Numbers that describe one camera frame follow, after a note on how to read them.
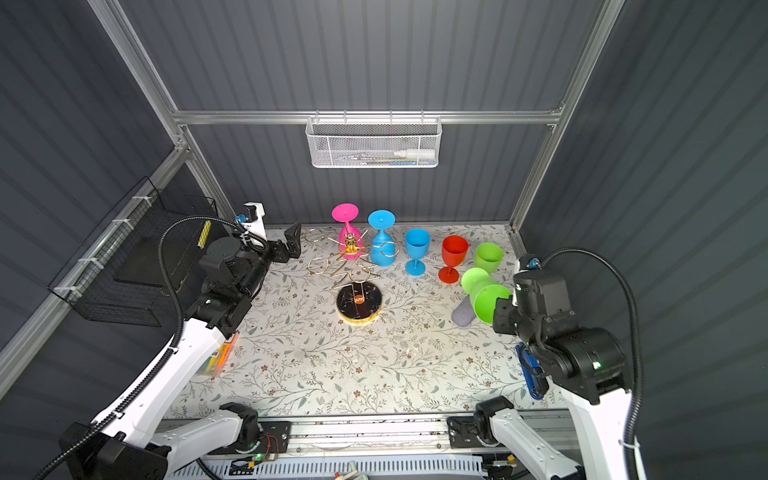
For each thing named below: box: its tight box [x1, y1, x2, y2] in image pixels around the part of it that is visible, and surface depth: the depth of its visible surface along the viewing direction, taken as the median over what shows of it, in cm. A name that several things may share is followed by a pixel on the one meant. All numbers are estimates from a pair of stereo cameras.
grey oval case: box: [451, 294, 476, 327], surface depth 94 cm
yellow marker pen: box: [197, 220, 212, 249], surface depth 84 cm
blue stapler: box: [515, 342, 550, 400], surface depth 82 cm
